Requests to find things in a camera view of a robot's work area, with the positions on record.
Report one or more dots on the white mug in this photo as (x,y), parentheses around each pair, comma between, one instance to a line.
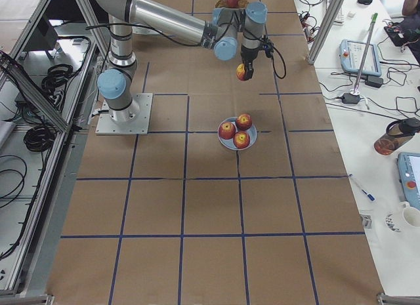
(406,218)

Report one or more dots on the blue white pen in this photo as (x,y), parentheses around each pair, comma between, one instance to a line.
(361,188)

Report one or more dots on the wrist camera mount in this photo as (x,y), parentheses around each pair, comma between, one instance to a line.
(267,47)

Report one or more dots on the dark red apple in basket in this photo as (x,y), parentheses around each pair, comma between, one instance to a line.
(233,4)

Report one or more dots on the light blue plate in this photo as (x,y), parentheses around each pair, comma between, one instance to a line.
(229,143)

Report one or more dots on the woven wicker basket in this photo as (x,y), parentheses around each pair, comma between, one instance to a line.
(222,4)

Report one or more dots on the aluminium frame post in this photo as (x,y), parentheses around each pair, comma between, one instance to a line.
(325,27)

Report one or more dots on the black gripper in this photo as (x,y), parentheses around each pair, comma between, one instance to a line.
(247,57)

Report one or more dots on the red apple plate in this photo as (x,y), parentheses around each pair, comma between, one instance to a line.
(241,140)
(243,122)
(227,130)

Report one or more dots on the red apple plate front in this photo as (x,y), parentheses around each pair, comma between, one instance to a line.
(241,140)

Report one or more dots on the brown water bottle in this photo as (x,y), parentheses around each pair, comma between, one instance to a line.
(396,135)

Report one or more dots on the red apple plate left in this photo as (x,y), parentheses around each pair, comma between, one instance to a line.
(227,130)

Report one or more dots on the red apple plate right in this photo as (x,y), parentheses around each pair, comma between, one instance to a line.
(243,122)

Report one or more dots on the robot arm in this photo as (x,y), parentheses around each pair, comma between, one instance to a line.
(236,28)

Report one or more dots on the blue teach pendant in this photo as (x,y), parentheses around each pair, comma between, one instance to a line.
(351,53)

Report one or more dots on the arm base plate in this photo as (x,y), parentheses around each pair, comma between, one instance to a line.
(133,120)

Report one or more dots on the black computer mouse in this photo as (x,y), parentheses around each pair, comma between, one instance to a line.
(364,2)

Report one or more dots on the red yellow apple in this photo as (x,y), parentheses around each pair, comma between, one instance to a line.
(241,72)

